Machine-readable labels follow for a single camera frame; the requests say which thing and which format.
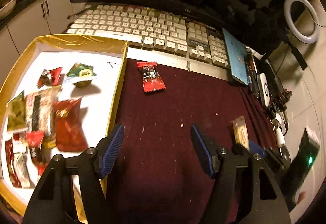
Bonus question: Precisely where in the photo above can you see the small cracker pack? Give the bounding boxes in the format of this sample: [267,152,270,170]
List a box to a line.
[231,116,250,151]

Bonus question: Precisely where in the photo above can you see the red plum candy packet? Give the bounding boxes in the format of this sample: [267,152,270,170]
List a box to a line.
[26,131,47,175]

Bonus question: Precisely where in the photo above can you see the soda cracker packet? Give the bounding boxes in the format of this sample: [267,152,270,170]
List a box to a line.
[25,86,60,137]

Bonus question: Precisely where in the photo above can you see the red snack packet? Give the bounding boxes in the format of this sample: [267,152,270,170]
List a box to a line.
[137,62,166,93]

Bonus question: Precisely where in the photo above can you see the black device green light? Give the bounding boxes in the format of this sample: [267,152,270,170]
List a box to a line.
[283,126,320,205]

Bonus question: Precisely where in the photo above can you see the red nut snack bag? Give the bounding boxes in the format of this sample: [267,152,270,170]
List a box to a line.
[53,98,88,152]

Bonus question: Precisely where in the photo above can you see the dark red table mat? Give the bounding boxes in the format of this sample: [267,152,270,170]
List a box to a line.
[107,59,276,223]

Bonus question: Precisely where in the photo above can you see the green tea packet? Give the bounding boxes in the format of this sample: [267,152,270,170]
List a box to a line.
[6,92,26,132]

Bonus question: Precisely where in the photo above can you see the small red candy wrapper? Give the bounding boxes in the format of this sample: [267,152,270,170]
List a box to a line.
[37,67,63,88]

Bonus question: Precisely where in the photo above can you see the green jelly cup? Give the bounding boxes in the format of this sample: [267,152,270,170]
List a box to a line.
[64,62,97,88]

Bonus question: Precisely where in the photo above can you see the blue notebook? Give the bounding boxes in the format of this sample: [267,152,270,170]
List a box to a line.
[223,29,248,85]

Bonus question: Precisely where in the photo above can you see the gold rimmed white tray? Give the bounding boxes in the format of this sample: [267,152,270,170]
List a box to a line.
[0,33,129,223]

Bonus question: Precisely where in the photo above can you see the white mechanical keyboard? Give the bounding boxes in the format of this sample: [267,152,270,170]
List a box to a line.
[66,4,231,81]

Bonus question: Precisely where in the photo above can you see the kitchen base cabinets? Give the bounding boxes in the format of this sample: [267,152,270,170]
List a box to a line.
[1,0,86,82]

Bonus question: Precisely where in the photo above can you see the steel mixing bowl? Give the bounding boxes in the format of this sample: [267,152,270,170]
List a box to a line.
[0,0,17,20]

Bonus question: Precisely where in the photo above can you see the white ring light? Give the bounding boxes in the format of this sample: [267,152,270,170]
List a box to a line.
[283,0,319,45]

